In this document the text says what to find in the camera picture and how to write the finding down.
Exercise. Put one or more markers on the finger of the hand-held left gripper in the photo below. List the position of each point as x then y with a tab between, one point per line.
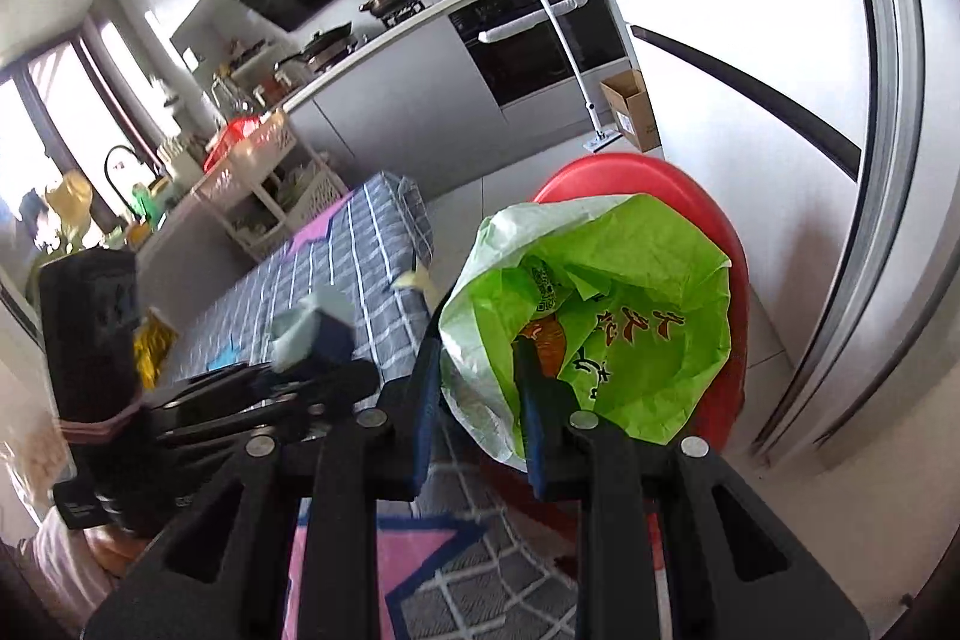
300	404
210	385

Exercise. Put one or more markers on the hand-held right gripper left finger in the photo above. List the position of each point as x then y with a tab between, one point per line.
426	415

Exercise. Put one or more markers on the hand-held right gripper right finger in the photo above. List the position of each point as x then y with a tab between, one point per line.
538	430

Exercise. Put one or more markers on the small green and blue carton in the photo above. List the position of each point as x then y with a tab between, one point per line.
315	317

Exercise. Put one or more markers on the green and white plastic bag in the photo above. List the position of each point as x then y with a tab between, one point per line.
637	310

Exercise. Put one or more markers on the person's left forearm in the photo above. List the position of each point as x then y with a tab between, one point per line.
60	565

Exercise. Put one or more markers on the gold foil bag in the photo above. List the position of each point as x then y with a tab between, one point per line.
154	347

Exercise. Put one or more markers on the yellow plastic basket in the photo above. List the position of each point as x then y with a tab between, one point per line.
71	197

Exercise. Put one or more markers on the green dish soap bottle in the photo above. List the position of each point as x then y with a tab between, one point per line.
150	205

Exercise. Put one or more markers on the black kitchen faucet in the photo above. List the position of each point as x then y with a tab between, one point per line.
107	168

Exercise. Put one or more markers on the dark framed window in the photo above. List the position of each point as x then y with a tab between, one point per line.
60	123

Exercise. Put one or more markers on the cream plastic storage trolley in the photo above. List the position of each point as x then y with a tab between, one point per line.
259	153

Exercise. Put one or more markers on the red plastic basket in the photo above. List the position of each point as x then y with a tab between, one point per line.
229	138

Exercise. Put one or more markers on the red round plastic stool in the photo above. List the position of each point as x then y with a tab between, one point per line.
637	175

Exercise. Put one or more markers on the white flat mop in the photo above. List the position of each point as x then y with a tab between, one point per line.
600	139

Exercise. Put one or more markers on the condiment rack with bottles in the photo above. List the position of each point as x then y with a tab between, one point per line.
255	78

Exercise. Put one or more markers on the open cardboard box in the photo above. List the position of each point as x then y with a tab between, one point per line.
637	119

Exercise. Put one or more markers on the white kitchen counter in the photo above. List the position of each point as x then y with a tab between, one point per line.
405	78

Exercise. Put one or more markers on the black wok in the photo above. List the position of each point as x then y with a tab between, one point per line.
322	48

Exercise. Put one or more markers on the grey sliding door frame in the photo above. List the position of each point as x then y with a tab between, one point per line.
885	85

